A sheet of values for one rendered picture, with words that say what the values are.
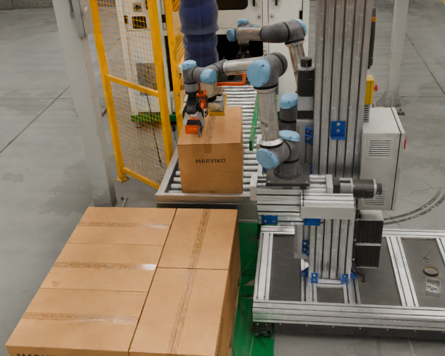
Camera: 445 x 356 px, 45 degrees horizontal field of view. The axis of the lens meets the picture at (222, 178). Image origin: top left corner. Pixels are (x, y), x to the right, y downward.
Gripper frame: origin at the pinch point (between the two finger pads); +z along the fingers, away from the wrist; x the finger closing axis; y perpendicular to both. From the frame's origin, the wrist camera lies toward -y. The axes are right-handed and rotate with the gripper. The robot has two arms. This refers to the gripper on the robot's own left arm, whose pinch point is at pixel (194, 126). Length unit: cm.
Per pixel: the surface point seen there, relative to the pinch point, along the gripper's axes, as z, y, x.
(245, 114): 71, 176, -17
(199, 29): -39, 50, 0
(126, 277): 68, -45, 38
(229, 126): 29, 60, -14
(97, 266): 68, -36, 56
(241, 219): 81, 28, -21
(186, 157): 38, 35, 13
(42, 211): 123, 101, 154
